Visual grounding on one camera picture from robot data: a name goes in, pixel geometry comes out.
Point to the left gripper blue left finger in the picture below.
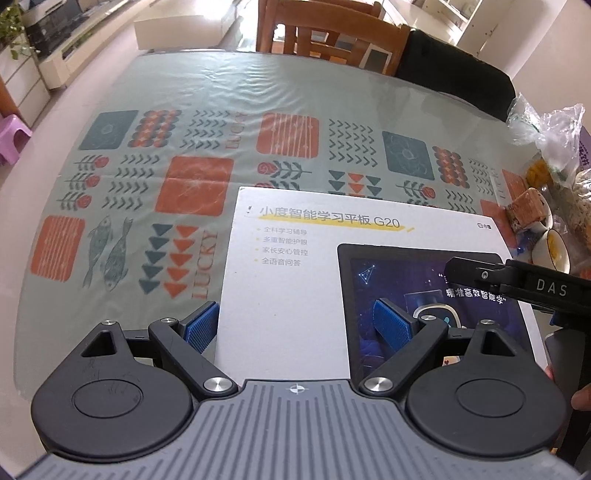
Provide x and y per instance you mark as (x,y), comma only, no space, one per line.
(180,347)

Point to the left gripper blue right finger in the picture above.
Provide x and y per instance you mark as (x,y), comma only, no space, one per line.
(416,344)

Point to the white tablet box lid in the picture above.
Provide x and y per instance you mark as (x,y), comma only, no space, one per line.
(305,272)

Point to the white bowl yellow food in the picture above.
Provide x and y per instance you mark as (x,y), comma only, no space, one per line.
(551,252)

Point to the white bowl dark food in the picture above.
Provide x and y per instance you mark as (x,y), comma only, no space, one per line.
(543,217)

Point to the brown drink carton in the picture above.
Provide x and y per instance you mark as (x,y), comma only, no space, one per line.
(520,212)

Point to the patterned plastic tablecloth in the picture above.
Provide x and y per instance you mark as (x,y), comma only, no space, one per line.
(137,223)

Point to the purple snack bag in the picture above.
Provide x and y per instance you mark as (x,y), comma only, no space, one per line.
(584,149)

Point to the clear crumpled plastic bag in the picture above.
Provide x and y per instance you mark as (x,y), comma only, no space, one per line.
(556,135)

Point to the black chair cover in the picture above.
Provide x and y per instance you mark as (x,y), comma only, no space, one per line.
(431,63)

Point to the purple plastic stool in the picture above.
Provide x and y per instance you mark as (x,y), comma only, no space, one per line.
(14,135)

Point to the white tv cabinet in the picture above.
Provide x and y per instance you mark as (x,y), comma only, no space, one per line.
(46,44)

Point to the wooden dining chair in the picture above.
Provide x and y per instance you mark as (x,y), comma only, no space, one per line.
(339,31)

